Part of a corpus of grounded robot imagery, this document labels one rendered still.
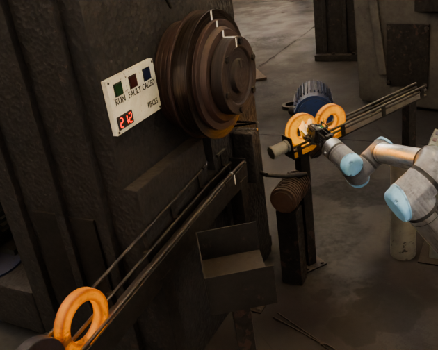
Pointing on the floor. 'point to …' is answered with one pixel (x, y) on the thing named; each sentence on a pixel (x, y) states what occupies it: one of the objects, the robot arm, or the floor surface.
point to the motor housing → (291, 227)
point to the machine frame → (96, 156)
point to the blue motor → (312, 98)
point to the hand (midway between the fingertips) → (301, 126)
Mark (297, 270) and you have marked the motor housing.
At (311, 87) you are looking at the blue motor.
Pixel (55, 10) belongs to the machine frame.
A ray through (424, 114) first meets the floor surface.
